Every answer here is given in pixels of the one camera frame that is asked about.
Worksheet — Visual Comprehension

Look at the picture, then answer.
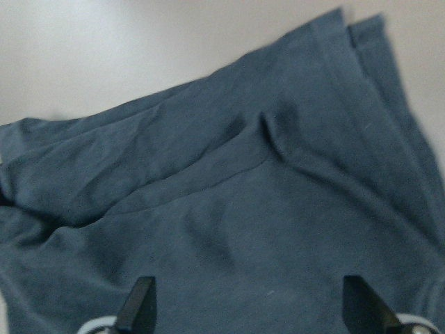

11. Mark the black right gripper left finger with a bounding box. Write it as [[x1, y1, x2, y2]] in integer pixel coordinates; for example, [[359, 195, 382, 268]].
[[116, 276, 156, 331]]

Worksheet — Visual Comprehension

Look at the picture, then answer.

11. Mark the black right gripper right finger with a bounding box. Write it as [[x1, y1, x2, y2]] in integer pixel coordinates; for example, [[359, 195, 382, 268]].
[[342, 276, 403, 334]]

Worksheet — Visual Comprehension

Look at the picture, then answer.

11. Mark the black t-shirt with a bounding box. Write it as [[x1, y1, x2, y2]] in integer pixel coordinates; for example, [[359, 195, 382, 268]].
[[1, 9, 444, 333]]

